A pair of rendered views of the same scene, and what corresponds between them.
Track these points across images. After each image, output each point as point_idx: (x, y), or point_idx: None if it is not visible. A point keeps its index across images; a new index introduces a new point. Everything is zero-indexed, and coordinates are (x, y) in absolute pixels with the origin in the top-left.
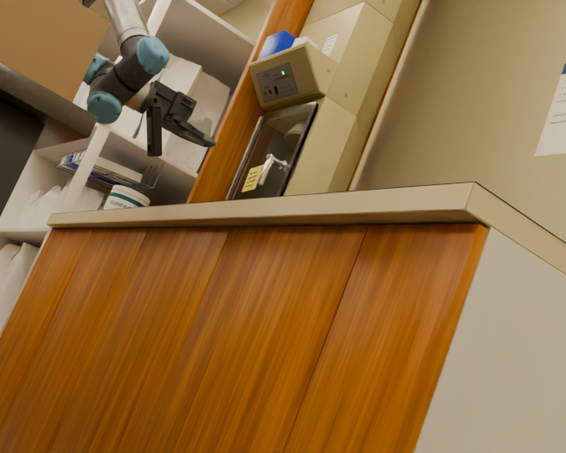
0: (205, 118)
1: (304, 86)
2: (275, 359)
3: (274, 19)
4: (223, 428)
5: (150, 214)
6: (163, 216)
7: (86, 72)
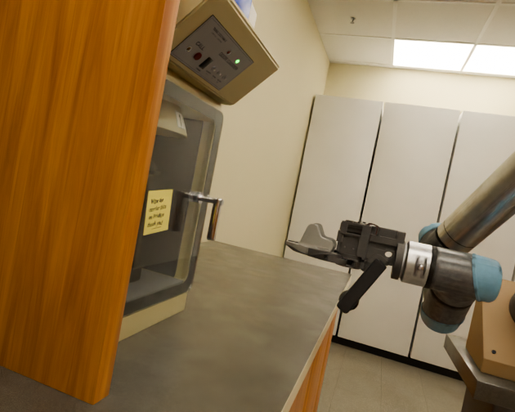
0: (322, 226)
1: (230, 91)
2: (322, 356)
3: None
4: (312, 396)
5: (307, 366)
6: (314, 355)
7: (472, 314)
